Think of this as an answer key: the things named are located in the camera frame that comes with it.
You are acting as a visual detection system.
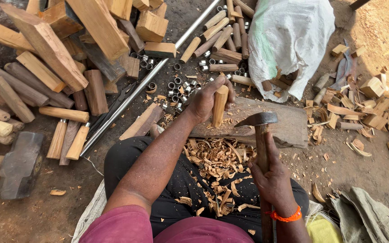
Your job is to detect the orange thread wristband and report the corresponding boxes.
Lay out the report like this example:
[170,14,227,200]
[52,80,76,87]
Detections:
[266,205,302,223]

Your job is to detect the pile of round wooden billets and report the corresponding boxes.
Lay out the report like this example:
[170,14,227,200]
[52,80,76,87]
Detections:
[0,61,75,151]

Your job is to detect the pile of rounded wooden handles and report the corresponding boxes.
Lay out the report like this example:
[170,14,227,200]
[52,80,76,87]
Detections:
[180,0,256,88]

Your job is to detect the heap of wood offcuts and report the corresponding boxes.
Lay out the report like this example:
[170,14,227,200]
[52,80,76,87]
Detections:
[304,44,389,166]

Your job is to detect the dark wooden stick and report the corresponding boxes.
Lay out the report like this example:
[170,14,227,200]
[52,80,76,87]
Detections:
[59,120,81,166]

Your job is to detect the rounded wooden handle blank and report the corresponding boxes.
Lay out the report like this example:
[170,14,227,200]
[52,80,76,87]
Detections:
[212,85,230,128]

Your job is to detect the iron sledgehammer head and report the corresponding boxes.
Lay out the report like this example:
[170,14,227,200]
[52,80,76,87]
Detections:
[0,131,45,200]

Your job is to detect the heap of sawn wood blocks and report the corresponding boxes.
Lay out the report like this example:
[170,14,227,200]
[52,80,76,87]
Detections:
[0,0,177,117]

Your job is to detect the pile of wood shavings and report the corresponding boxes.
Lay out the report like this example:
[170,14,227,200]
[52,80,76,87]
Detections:
[175,137,261,218]

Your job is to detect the pale wooden handle without ferrule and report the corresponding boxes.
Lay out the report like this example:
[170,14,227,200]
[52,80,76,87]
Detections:
[39,106,90,124]

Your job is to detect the black metal tongs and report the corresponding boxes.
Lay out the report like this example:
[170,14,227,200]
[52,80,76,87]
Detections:
[86,81,138,140]

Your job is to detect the long steel pipe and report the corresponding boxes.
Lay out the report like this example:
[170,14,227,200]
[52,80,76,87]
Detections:
[79,0,223,158]

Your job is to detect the person's black trousers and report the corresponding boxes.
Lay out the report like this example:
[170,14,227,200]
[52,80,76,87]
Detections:
[104,136,310,243]

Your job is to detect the person's right hand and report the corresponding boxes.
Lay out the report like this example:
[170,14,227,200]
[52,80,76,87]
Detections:
[248,133,299,217]

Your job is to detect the weathered wooden chopping block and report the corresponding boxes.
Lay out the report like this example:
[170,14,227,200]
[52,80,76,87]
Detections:
[189,97,309,149]

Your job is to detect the pile of metal ferrules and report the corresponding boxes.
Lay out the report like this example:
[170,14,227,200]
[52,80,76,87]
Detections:
[130,5,251,113]

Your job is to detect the white woven sack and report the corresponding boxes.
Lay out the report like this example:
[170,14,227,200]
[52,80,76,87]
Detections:
[247,0,336,103]

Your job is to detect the person's maroon shirt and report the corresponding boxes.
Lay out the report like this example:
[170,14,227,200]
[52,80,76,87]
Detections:
[79,205,255,243]

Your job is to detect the white woven floor mat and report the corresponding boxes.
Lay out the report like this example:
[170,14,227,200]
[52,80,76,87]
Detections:
[71,179,108,243]

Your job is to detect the short flat wooden plank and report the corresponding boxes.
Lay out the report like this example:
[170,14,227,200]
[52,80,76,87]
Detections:
[119,103,165,141]

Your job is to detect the wooden handle with ferrule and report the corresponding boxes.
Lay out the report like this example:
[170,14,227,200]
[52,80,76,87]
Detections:
[65,122,91,161]
[46,118,69,160]

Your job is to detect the adze with wooden handle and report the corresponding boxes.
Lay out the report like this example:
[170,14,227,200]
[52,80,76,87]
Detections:
[234,112,279,243]

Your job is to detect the grey sackcloth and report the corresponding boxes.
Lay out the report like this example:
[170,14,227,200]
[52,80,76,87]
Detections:
[330,187,389,243]

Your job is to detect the yellow cloth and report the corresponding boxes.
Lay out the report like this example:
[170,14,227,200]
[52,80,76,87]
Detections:
[306,214,344,243]

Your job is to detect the person's left hand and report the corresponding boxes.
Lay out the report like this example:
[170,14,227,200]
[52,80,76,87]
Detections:
[186,76,236,126]

